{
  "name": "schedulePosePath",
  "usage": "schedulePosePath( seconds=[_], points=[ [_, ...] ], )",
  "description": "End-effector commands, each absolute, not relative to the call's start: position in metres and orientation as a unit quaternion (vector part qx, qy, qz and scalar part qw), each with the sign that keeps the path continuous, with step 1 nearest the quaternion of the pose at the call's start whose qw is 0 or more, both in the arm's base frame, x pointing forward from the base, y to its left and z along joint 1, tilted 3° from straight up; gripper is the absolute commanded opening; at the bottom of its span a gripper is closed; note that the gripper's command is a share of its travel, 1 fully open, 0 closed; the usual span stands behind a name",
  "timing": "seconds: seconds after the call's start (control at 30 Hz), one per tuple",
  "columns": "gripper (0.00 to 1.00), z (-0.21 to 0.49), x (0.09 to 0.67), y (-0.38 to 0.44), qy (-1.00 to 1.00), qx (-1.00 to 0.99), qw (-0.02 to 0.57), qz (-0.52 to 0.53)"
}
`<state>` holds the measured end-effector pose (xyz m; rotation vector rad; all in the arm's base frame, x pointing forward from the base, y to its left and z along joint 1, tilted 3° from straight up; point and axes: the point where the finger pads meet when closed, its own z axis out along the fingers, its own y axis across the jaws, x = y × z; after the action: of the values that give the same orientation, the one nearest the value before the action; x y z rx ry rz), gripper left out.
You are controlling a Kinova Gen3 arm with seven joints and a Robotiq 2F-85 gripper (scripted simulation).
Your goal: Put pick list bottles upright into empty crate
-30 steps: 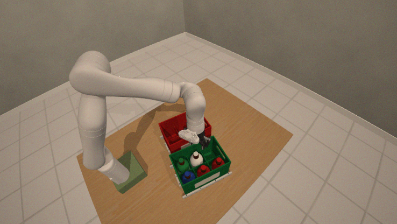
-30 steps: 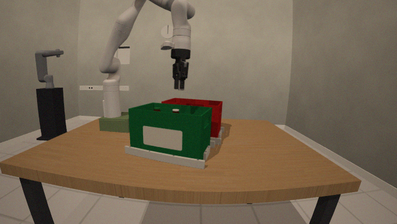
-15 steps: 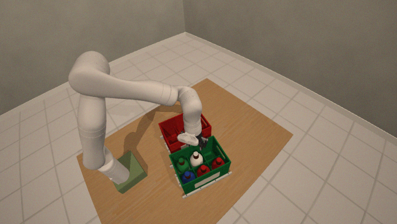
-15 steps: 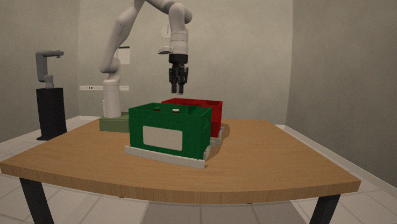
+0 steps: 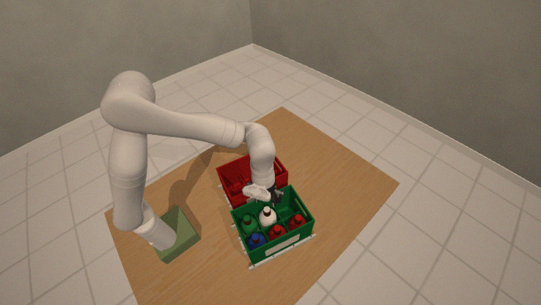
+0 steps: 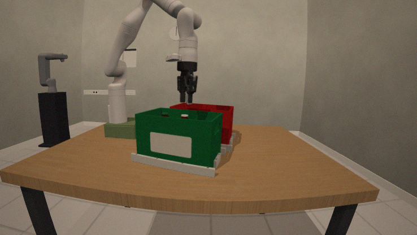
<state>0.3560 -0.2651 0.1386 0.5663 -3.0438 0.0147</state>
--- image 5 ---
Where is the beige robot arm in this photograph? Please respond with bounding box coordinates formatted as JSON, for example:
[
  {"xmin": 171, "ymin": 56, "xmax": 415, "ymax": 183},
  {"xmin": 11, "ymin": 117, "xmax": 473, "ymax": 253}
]
[{"xmin": 100, "ymin": 70, "xmax": 276, "ymax": 251}]

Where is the blue bottle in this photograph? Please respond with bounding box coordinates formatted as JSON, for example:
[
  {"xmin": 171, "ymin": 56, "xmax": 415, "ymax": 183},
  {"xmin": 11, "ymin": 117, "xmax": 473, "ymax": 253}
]
[{"xmin": 247, "ymin": 233, "xmax": 266, "ymax": 251}]

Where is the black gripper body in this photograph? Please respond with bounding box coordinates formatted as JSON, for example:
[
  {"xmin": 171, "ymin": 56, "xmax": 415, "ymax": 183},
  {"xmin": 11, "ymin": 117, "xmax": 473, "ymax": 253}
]
[{"xmin": 267, "ymin": 183, "xmax": 276, "ymax": 196}]

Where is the red crate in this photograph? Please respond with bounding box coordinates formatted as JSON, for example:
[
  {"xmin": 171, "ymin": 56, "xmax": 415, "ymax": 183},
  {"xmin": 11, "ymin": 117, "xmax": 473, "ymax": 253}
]
[{"xmin": 219, "ymin": 154, "xmax": 288, "ymax": 210}]

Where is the green crate with dividers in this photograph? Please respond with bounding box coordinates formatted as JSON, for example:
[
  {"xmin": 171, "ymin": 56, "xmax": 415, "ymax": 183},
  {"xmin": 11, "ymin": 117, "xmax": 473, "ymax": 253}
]
[{"xmin": 233, "ymin": 184, "xmax": 315, "ymax": 264}]

